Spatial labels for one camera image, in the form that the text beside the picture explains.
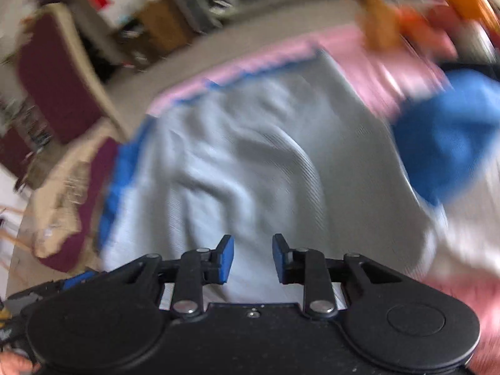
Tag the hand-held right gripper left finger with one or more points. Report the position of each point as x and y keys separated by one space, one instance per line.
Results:
x=225 y=259

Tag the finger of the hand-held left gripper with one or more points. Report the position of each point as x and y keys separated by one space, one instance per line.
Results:
x=80 y=278

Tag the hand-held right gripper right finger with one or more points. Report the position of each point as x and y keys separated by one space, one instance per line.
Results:
x=279 y=258

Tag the grey sweater with blue sleeves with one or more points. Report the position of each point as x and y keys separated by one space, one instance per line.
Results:
x=254 y=144

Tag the person's left hand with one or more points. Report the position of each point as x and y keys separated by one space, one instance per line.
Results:
x=15 y=365

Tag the maroon banquet chair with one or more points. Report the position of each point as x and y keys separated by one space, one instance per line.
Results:
x=58 y=86

